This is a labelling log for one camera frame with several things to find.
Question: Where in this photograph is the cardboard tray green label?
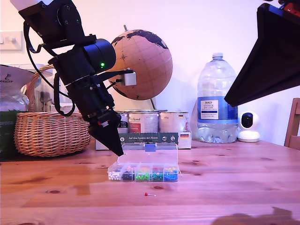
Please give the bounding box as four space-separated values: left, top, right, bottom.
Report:
95 132 192 150

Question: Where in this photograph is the white plastic bottle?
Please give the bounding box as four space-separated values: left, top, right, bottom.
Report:
50 84 68 104

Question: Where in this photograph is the clear plastic pin organizer box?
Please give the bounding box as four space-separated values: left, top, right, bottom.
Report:
107 143 182 182

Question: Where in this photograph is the silver can pale label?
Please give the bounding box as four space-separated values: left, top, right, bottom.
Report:
159 111 189 133

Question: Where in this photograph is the cork globe on stand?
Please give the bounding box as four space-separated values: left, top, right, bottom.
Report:
109 25 173 113

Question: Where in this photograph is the small white round camera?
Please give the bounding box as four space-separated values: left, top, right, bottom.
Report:
237 111 260 143

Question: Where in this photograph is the large clear water bottle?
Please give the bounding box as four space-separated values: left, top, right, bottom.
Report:
196 52 239 144

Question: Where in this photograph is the thin black camera cable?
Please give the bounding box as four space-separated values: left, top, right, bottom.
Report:
106 78 123 91

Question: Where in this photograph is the wooden chair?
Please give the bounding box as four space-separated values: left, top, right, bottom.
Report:
283 97 300 150

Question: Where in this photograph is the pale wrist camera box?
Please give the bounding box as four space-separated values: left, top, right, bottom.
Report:
92 67 137 87

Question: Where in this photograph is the white wall light switch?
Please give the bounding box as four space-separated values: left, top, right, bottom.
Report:
0 31 24 52

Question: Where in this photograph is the silver can black-white label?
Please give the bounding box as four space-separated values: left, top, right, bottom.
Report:
116 112 129 135

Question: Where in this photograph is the wicker basket with handle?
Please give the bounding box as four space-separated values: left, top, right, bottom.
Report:
15 65 91 158

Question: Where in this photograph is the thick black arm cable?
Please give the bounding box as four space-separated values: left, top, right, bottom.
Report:
23 20 76 117

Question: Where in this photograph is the pale paper carton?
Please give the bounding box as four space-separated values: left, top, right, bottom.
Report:
50 102 82 113

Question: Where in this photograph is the silver green pet food bag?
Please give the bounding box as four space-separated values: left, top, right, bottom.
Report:
0 64 36 161

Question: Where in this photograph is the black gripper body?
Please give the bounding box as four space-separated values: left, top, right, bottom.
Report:
66 76 117 128

